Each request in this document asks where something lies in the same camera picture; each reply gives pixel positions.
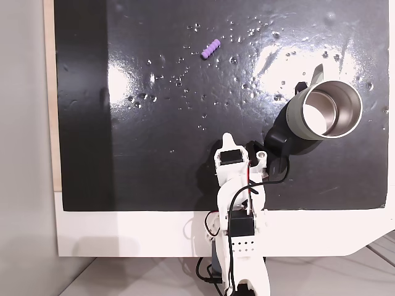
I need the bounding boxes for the light wooden board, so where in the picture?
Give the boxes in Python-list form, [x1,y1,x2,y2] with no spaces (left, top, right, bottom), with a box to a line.
[43,0,64,192]

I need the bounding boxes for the purple ribbed pen grip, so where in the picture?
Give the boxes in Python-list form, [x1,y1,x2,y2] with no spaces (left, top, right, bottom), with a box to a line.
[200,39,222,60]

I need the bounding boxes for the grey steel mug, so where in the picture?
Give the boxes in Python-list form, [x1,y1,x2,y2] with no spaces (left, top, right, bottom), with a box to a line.
[285,63,364,140]

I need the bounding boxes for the black oval camera box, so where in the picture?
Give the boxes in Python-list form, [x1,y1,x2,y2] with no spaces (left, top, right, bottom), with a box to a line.
[264,128,293,183]

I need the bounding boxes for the thin black camera cable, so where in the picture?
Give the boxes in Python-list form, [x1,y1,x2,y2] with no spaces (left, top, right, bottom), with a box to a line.
[227,154,291,294]

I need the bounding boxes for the black base power cable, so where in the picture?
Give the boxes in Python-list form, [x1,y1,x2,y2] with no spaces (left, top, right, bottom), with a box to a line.
[195,256,224,286]

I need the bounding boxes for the black glossy table mat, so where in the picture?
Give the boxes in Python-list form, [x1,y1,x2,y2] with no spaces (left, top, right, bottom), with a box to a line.
[54,0,389,213]

